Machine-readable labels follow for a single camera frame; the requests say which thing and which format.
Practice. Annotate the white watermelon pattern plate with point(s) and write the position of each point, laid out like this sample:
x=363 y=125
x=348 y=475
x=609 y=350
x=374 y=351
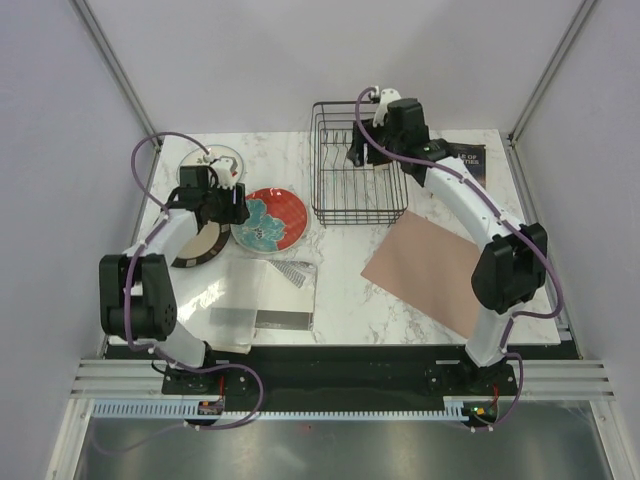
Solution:
x=216 y=152

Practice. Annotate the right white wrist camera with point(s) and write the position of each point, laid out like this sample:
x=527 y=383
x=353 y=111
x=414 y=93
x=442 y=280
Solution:
x=383 y=98

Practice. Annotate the white cable duct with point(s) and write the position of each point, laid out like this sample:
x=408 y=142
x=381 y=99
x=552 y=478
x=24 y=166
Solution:
x=198 y=410

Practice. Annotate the pink cream leaf plate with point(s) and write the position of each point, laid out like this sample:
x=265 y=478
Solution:
x=382 y=167

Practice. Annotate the red blue flower plate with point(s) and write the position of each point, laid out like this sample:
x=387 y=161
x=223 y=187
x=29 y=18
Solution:
x=278 y=219

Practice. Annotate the black wire dish rack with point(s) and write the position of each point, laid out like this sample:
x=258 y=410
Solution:
x=341 y=194

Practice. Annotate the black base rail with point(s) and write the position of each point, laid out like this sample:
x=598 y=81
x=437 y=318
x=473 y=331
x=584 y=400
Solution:
x=344 y=378

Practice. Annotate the brown rimmed beige plate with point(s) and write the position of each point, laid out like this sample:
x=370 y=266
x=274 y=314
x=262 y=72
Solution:
x=205 y=246

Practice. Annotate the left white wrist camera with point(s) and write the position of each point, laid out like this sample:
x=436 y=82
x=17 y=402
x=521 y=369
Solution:
x=226 y=172

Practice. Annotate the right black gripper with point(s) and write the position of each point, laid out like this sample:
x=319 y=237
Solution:
x=356 y=151

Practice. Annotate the pink placemat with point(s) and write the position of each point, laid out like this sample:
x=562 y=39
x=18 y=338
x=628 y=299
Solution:
x=429 y=268

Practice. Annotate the tale of two cities book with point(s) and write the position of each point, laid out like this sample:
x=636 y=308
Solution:
x=474 y=158

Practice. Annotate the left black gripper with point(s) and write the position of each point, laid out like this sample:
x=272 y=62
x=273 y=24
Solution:
x=235 y=213

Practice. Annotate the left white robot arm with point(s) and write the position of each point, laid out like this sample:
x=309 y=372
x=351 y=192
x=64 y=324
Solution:
x=137 y=300

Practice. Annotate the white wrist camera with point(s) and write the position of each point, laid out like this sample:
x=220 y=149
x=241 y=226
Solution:
x=383 y=98
x=226 y=172

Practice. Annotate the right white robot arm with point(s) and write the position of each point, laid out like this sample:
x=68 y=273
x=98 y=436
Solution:
x=513 y=260

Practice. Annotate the clear plastic bag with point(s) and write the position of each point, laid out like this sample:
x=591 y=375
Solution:
x=224 y=302

